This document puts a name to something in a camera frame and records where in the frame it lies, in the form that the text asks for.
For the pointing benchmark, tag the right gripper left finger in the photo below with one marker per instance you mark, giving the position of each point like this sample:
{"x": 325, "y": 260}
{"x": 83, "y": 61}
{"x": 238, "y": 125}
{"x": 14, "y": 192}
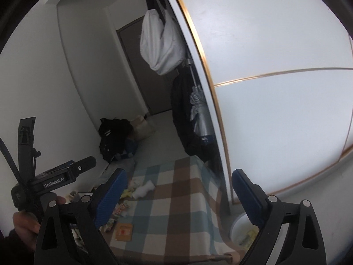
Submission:
{"x": 106, "y": 197}

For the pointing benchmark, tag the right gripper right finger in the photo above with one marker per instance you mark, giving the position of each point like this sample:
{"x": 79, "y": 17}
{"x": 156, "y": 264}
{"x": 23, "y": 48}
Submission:
{"x": 252, "y": 198}

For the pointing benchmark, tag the yellow plastic snack bag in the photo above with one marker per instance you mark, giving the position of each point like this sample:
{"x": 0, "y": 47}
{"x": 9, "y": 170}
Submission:
{"x": 126, "y": 194}

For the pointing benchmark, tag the white tissue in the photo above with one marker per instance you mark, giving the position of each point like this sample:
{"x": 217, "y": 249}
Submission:
{"x": 142, "y": 191}

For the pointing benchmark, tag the white trash bin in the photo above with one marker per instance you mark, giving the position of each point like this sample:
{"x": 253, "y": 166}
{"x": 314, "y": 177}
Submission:
{"x": 243, "y": 233}

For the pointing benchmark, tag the left hand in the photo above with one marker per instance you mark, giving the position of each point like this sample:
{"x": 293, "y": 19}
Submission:
{"x": 26, "y": 229}

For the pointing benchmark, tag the orange snack packet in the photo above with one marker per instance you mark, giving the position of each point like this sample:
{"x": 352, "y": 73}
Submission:
{"x": 123, "y": 232}

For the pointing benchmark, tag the clear plastic bag on floor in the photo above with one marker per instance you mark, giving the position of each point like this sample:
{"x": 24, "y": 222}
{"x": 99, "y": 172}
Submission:
{"x": 126, "y": 164}

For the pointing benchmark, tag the black clothes pile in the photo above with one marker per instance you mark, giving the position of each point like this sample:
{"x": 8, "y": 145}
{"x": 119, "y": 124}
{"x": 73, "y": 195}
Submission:
{"x": 115, "y": 134}

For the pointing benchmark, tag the checkered tablecloth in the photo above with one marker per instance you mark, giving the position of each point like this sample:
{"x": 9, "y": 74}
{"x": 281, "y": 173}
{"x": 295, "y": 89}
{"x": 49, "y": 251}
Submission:
{"x": 179, "y": 221}

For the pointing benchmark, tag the black hanging coat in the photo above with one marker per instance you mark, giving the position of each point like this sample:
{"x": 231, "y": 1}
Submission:
{"x": 181, "y": 114}

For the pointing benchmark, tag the beige bag by door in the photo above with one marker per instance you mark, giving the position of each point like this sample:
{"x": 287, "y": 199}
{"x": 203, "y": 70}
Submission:
{"x": 141, "y": 128}

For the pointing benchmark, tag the grey door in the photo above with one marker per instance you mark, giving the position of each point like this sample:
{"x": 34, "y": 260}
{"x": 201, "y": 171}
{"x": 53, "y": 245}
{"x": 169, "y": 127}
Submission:
{"x": 155, "y": 89}

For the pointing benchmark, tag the white sliding closet door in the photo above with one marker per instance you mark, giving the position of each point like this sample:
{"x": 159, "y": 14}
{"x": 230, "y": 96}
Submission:
{"x": 278, "y": 77}

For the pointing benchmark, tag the white hanging bag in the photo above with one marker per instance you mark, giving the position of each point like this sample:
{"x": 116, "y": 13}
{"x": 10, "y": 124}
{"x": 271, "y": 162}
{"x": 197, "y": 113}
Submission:
{"x": 161, "y": 43}

